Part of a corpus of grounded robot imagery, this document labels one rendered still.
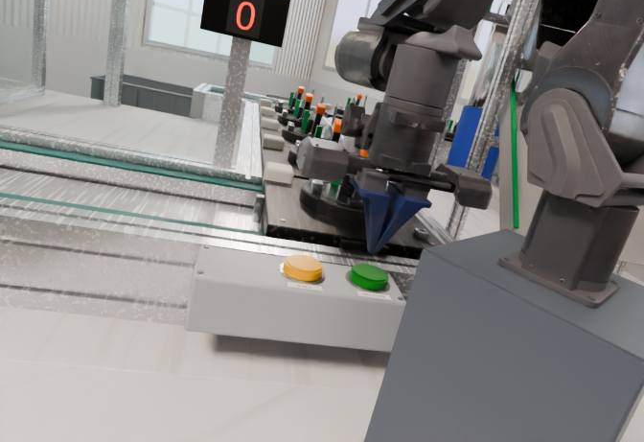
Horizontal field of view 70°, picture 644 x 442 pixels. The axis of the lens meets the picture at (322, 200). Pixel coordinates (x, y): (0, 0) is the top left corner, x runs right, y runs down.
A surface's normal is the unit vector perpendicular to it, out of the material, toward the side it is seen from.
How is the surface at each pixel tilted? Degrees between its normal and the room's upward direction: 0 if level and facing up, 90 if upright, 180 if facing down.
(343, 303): 90
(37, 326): 0
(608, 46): 60
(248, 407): 0
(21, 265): 90
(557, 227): 90
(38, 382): 0
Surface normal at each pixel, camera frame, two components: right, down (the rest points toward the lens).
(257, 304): 0.14, 0.32
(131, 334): 0.21, -0.93
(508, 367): -0.69, 0.06
